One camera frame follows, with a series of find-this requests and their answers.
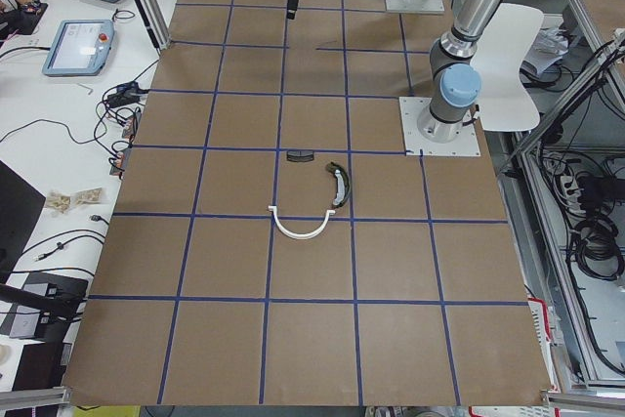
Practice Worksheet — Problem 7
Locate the grey brake pad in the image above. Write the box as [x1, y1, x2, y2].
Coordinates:
[286, 149, 314, 163]

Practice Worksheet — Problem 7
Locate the olive curved brake shoe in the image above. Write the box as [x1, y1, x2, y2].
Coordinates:
[325, 162, 352, 209]

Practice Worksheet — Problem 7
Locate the near teach pendant tablet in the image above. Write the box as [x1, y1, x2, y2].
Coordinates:
[42, 20, 115, 77]

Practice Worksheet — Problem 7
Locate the white plastic chair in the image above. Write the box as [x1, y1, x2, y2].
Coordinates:
[471, 3, 544, 132]

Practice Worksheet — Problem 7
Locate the white curved plastic bracket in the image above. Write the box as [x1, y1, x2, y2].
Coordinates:
[267, 205, 336, 241]

